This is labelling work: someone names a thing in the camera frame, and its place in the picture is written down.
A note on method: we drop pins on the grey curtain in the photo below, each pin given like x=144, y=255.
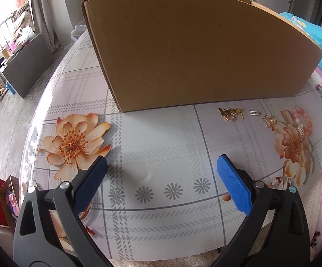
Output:
x=44, y=14

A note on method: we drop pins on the white fluffy blanket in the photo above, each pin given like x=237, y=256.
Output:
x=321, y=200

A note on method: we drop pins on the beige shoes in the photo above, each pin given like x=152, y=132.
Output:
x=0, y=93

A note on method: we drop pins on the gold flower brooch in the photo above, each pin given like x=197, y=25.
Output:
x=269, y=121

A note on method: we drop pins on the brown paper bag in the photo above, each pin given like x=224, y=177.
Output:
x=5, y=197

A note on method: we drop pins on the gold butterfly brooch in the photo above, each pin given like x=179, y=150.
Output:
x=229, y=114

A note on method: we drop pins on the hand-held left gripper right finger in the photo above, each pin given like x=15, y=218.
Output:
x=233, y=183

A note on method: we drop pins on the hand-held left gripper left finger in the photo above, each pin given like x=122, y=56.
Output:
x=91, y=183

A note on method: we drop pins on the white plastic bag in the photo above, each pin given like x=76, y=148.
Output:
x=77, y=32

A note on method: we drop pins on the gold dangling earring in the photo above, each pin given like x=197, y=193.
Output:
x=301, y=132

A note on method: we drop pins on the grey cabinet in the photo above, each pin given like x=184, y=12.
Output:
x=24, y=66

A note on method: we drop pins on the brown cardboard box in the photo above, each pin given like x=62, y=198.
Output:
x=200, y=52

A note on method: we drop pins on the small silver clip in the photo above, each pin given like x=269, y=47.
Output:
x=254, y=113

